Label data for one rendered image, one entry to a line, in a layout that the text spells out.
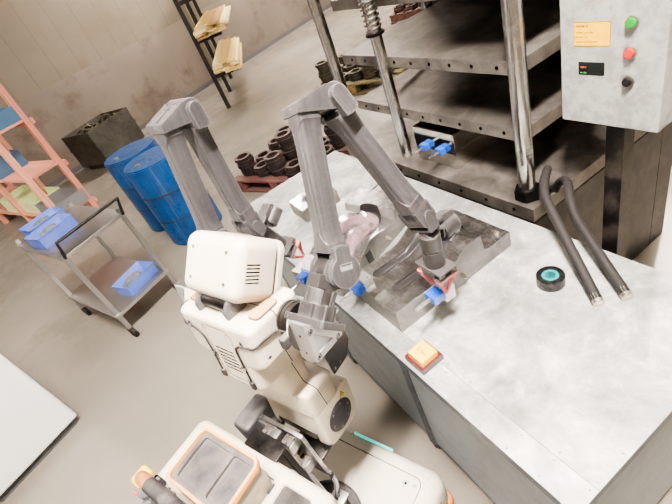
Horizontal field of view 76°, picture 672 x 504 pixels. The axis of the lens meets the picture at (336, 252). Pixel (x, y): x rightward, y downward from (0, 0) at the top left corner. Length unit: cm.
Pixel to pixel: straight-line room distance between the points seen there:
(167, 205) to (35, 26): 542
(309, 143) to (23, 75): 797
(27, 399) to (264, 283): 228
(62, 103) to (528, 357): 836
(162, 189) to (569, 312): 335
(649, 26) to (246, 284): 121
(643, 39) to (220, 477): 157
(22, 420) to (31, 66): 658
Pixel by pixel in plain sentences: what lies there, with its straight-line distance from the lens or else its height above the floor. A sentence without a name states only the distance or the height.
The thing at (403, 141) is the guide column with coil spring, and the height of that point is 88.
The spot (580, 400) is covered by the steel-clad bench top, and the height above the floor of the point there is 80.
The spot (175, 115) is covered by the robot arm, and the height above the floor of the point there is 161.
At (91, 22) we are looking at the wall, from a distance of 936.
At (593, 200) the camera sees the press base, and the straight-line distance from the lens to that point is 212.
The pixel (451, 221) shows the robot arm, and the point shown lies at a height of 113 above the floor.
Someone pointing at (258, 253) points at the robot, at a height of 134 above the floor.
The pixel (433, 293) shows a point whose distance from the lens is 128.
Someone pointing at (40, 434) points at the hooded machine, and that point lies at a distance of 323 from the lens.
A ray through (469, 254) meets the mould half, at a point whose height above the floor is 89.
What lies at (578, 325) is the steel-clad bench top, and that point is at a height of 80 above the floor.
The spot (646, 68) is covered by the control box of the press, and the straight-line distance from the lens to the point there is 153.
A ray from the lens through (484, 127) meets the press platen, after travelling 188.
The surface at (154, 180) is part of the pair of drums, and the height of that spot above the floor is 68.
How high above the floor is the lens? 185
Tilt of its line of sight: 35 degrees down
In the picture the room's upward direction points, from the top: 24 degrees counter-clockwise
